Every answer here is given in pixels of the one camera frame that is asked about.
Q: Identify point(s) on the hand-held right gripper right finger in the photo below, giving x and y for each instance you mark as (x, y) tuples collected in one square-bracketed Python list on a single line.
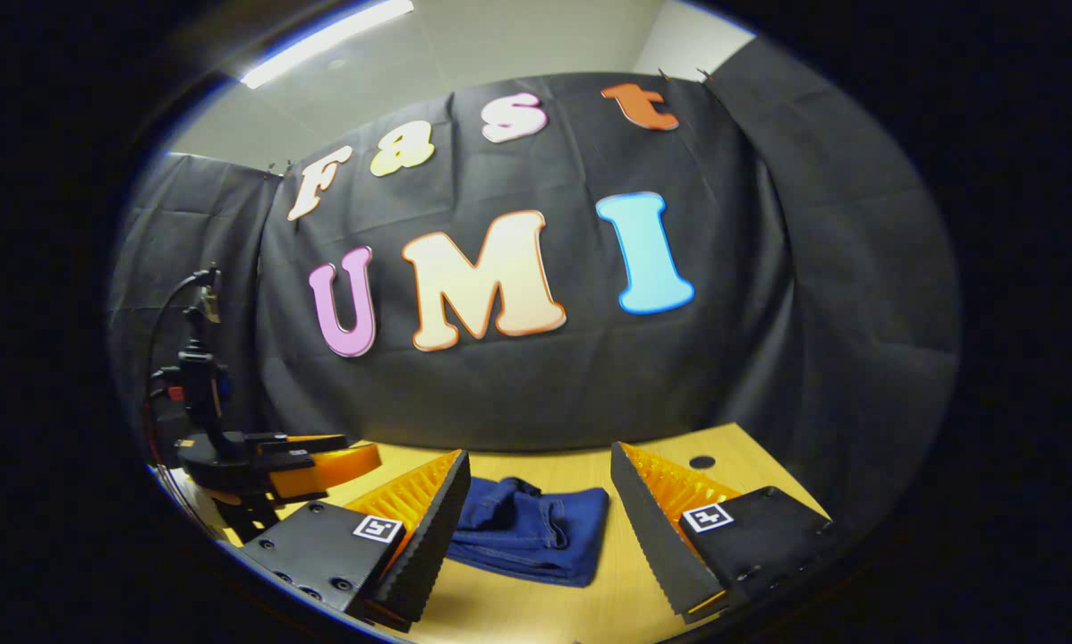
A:
[(657, 546)]

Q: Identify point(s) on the blue denim jeans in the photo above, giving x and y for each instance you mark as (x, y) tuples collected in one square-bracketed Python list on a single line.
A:
[(536, 537)]

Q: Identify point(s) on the black round table grommet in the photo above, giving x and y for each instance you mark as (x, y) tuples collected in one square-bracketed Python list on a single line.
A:
[(701, 461)]

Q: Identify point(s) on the black backdrop cloth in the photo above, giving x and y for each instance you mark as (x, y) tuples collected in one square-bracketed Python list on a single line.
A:
[(590, 385)]

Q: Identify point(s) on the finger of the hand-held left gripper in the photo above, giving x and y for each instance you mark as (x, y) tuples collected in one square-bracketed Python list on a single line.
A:
[(330, 470), (321, 439)]

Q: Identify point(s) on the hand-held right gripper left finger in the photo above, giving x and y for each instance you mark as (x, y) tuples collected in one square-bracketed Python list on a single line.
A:
[(433, 546)]

